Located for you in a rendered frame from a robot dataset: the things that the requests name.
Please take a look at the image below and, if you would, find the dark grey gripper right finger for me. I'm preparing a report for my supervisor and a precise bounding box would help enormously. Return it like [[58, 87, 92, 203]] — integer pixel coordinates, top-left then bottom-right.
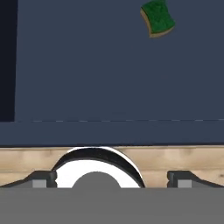
[[166, 170, 224, 189]]

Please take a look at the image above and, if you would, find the round white and black object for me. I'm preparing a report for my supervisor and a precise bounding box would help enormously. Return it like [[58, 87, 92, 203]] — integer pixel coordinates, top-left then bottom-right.
[[51, 146, 146, 189]]

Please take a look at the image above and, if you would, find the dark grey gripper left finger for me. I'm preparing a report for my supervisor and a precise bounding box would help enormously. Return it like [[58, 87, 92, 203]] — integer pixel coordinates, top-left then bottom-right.
[[0, 170, 58, 189]]

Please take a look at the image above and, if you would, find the green sponge with tan base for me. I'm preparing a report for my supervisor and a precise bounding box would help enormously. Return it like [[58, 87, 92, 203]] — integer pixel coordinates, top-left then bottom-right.
[[140, 0, 177, 39]]

